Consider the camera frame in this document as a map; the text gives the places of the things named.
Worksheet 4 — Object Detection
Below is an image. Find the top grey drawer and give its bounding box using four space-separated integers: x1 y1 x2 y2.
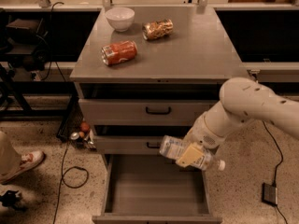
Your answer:
79 83 220 126

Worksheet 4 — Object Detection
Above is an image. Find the grey drawer cabinet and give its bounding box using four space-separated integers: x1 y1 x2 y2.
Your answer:
69 5 251 224

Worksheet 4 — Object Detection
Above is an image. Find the orange soda can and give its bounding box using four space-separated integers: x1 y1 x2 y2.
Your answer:
101 40 137 66

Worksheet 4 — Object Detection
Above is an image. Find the black power adapter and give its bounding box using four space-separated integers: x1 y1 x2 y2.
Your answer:
262 183 278 206

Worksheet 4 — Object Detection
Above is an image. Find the black adapter cable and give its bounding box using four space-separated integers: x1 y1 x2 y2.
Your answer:
262 121 290 224

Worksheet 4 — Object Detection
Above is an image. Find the black floor cable left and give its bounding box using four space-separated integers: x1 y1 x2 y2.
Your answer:
51 140 90 224

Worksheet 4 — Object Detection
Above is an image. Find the white ceramic bowl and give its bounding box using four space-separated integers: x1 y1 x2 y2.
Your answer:
105 7 135 32

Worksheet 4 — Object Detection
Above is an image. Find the gold crumpled can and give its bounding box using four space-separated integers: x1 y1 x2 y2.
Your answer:
142 19 174 40

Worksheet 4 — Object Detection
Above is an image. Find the black tripod piece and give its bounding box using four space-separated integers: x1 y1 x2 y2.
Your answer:
0 190 26 211

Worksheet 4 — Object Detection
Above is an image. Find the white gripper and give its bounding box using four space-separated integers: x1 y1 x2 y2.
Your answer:
176 113 225 167

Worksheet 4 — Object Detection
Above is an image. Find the bottom grey drawer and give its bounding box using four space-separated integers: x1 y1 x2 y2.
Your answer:
93 155 222 224

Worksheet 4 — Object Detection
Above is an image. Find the clear plastic water bottle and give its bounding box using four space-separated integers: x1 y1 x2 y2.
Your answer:
160 135 226 171

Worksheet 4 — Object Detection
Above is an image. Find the black equipment on left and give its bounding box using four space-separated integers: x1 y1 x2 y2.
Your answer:
0 9 50 81

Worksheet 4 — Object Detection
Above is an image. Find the orange ball on floor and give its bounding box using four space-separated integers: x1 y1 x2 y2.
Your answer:
79 121 91 133

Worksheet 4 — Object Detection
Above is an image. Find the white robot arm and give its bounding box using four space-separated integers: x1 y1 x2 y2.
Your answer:
176 77 299 167

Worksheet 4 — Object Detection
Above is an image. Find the grey drawer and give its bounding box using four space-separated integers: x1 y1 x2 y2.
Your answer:
79 83 220 126
94 125 190 155
93 155 222 224

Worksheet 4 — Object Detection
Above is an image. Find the beige trouser leg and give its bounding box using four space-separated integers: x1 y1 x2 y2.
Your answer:
0 131 21 177

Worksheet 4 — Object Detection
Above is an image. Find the middle grey drawer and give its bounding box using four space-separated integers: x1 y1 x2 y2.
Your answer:
94 125 190 155

